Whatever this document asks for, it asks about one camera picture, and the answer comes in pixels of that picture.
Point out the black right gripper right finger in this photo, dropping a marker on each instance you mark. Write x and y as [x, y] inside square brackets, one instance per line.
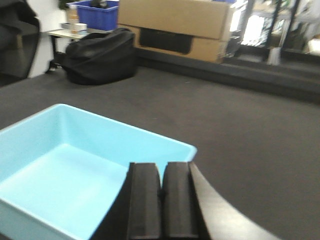
[179, 216]

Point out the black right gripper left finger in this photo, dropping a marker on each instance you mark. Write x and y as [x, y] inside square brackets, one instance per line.
[144, 220]

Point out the light blue plastic bin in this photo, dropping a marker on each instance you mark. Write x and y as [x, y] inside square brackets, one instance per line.
[62, 168]

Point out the black leather bag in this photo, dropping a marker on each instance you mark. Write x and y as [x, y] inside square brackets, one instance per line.
[101, 58]

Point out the cardboard box with black cutout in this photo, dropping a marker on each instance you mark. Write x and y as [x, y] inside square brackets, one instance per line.
[194, 29]

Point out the small white side table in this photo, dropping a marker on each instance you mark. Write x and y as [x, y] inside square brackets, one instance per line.
[54, 35]

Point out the blue crate on side table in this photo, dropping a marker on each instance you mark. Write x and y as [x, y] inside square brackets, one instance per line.
[105, 19]

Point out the black office chair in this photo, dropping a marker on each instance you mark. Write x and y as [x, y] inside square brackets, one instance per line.
[19, 39]

